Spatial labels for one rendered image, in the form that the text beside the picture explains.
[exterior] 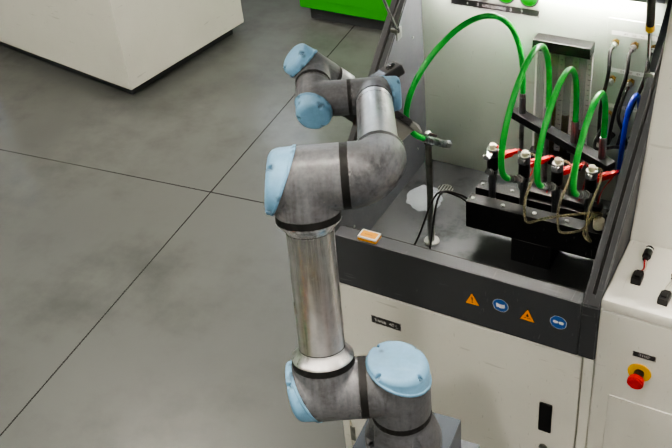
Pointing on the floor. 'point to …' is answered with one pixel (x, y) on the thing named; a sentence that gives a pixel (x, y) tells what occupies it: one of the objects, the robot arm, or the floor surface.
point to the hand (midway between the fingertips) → (416, 126)
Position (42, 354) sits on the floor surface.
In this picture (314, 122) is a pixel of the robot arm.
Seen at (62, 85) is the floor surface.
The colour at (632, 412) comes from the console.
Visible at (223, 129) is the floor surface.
